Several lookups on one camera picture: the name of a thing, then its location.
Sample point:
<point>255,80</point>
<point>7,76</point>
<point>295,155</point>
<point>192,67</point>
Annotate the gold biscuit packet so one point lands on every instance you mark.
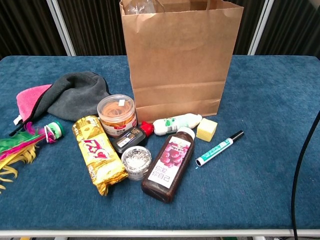
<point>100,155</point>

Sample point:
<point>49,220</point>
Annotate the brown paper bag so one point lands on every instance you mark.
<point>180,62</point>

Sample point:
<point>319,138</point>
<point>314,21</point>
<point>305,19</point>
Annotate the white bottle with green label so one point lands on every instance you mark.
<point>180,122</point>

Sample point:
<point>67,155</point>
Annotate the small black box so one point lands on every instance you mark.
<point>127,140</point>

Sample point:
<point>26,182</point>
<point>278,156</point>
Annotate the clear jar of rubber bands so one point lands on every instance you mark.
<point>117,117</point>

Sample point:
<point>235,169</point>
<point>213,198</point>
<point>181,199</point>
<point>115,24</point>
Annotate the grape juice bottle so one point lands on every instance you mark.
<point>165,165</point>

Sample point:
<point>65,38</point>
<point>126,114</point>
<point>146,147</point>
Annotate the yellow sponge cube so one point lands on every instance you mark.
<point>205,130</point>

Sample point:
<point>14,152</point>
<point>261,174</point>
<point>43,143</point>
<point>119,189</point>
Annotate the clear jar of silver pins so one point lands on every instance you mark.
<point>136,160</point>

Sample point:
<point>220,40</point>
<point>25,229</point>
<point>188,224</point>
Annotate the green whiteboard marker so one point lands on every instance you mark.
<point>217,148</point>

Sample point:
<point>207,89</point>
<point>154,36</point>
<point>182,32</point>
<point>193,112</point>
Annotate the grey fleece cloth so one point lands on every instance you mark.
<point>75,97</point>

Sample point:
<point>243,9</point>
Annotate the white table edge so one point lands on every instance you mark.
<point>160,233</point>

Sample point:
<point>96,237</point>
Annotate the black pleated curtain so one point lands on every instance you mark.
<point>248,25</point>
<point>295,25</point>
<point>95,25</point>
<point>25,25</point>

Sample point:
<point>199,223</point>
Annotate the blue table mat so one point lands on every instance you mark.
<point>250,195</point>

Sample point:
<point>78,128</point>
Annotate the pink cloth with black trim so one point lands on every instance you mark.
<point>28,100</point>

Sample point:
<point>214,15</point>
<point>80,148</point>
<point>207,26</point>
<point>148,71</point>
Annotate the colourful feather shuttlecock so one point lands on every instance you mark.
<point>15,147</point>

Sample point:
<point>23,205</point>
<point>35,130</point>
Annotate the white partition post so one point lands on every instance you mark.
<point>61,27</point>
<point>261,27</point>

